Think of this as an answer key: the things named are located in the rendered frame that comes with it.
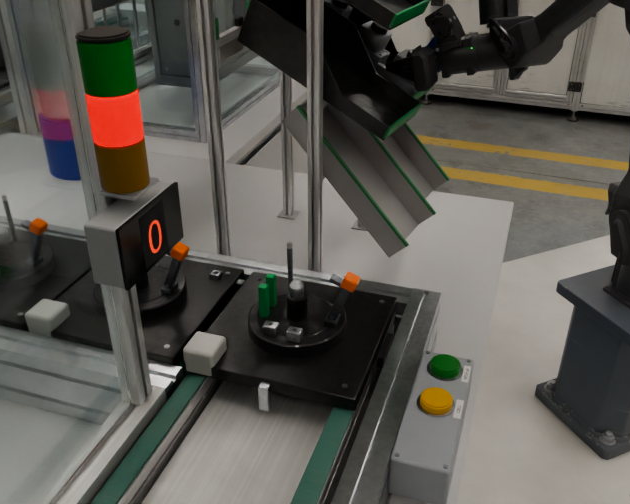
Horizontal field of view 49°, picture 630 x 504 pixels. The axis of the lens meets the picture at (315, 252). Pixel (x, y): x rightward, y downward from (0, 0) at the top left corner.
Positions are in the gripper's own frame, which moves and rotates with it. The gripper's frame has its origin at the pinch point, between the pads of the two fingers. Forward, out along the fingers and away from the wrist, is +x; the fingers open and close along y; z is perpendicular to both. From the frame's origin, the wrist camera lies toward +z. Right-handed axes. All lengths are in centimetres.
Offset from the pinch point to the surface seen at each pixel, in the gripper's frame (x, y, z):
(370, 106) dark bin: 2.2, 13.0, -3.7
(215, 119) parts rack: 23.3, 25.0, -0.5
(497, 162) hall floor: 72, -265, -114
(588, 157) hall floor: 28, -297, -124
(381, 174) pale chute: 5.9, 6.3, -17.5
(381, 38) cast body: 4.6, 0.0, 4.3
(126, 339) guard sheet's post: 14, 63, -16
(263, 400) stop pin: 4, 53, -31
